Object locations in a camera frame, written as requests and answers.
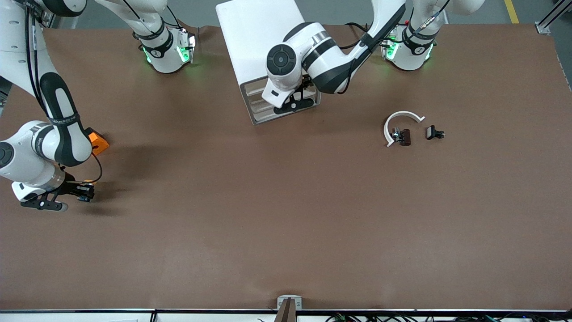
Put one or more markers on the orange button enclosure box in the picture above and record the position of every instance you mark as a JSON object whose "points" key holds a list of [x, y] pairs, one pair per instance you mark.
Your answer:
{"points": [[100, 143]]}

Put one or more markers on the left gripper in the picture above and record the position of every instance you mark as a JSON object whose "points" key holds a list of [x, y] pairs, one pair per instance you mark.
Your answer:
{"points": [[307, 82]]}

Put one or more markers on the brown paper table cover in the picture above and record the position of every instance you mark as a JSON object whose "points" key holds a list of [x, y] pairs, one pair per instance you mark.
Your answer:
{"points": [[286, 201]]}

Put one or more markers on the grey metal bracket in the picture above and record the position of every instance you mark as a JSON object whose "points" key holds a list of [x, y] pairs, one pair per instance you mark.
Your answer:
{"points": [[280, 303]]}

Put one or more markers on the brown post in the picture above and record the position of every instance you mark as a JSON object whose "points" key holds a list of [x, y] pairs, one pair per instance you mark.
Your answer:
{"points": [[286, 313]]}

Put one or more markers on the right white Franka arm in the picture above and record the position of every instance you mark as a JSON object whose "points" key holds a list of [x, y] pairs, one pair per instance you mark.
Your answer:
{"points": [[58, 134]]}

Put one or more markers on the small black clip component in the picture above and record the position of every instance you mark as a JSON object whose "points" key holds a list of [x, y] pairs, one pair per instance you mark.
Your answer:
{"points": [[431, 132]]}

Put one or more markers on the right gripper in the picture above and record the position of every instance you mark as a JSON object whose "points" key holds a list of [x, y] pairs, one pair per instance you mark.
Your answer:
{"points": [[70, 187]]}

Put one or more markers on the aluminium frame post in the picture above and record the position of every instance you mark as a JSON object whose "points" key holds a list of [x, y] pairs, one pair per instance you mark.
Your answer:
{"points": [[547, 24]]}

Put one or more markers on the yellow-capped push button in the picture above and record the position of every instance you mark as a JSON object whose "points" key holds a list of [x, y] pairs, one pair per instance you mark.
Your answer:
{"points": [[89, 182]]}

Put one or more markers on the dark brown switch component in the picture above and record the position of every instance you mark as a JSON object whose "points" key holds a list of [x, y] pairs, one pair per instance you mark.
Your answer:
{"points": [[405, 137]]}

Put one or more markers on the left white Franka arm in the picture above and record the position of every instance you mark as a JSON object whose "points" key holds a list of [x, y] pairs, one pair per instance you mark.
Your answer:
{"points": [[330, 62]]}

